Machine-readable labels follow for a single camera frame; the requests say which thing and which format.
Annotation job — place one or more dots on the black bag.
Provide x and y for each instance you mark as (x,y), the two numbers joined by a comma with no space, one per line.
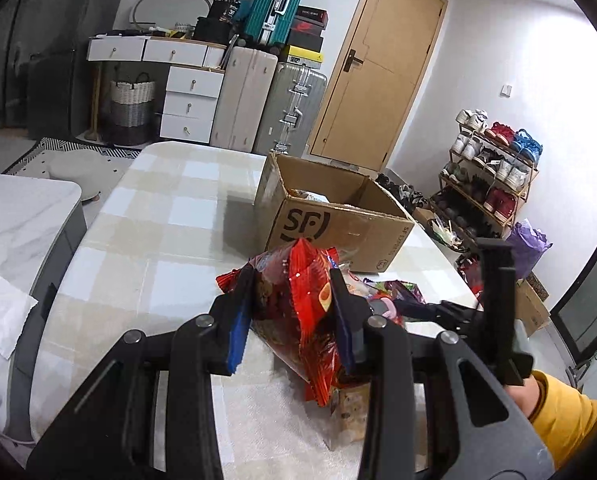
(218,17)

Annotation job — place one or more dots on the small cardboard box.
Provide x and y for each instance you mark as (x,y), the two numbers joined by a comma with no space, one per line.
(425,215)

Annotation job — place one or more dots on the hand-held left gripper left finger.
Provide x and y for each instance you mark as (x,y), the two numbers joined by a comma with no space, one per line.
(238,340)

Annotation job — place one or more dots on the flat brown cardboard carton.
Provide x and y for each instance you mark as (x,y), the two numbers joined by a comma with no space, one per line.
(533,307)

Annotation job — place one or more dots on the dark refrigerator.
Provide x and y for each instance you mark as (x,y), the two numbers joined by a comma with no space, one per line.
(48,50)

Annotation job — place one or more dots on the plain black shoe box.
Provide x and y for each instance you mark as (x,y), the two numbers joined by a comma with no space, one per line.
(303,42)

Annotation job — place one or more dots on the white paper tissue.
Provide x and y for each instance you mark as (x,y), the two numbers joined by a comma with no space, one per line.
(3,315)

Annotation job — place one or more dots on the wooden door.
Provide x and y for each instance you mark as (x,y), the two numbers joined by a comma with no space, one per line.
(378,70)

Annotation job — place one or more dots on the pile of dark shoes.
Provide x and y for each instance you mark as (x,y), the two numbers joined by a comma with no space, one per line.
(403,192)

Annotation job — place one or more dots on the wooden shoe rack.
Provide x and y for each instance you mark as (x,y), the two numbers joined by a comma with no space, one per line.
(525,185)

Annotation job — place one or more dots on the yellow and black shoe box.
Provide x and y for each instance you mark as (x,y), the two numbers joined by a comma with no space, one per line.
(303,56)

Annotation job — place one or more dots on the brown cardboard box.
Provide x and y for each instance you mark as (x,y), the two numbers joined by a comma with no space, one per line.
(328,230)

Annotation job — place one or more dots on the patterned black white rug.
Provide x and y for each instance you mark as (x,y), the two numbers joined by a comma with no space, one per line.
(43,147)

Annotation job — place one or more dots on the black framed glass panel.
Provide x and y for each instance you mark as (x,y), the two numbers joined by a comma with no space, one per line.
(585,305)

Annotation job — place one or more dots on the teal suitcase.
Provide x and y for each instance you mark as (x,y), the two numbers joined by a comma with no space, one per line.
(273,5)

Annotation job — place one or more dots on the red shopping bag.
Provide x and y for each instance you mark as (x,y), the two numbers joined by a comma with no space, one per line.
(471,275)

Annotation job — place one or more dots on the small white basket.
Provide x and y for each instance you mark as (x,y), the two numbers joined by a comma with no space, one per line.
(184,29)

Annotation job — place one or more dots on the purple candy bag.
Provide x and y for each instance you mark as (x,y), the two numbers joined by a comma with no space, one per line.
(403,291)

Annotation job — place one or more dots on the person's right forearm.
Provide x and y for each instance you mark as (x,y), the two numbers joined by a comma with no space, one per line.
(563,410)

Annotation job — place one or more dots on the grey round stool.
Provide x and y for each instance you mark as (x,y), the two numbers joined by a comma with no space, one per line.
(86,172)

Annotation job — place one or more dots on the orange bread packet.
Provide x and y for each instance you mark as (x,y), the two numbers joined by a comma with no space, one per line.
(351,405)

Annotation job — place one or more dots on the white light switch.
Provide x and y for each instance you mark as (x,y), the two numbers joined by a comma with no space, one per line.
(506,90)

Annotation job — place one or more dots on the white drawer dresser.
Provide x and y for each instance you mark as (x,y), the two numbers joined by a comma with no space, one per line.
(188,85)

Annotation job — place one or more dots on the red and black shoe box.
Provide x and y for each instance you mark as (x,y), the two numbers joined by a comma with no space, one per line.
(306,29)

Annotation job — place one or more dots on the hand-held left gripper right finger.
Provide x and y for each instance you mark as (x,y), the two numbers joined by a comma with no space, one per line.
(346,340)

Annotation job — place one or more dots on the silver suitcase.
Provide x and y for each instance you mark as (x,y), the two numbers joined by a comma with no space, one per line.
(293,110)

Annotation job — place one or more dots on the white striped snack bag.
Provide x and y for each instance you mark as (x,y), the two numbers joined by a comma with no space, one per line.
(308,196)

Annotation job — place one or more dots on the beige suitcase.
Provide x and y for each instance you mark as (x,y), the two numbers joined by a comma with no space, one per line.
(241,100)

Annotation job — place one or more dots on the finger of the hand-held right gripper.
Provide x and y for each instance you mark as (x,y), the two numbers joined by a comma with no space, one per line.
(428,312)

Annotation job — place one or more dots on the shoe rack with shoes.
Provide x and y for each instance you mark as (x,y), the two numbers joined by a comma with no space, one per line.
(498,135)

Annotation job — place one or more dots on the woven laundry basket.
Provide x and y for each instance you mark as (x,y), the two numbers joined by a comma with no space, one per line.
(131,102)

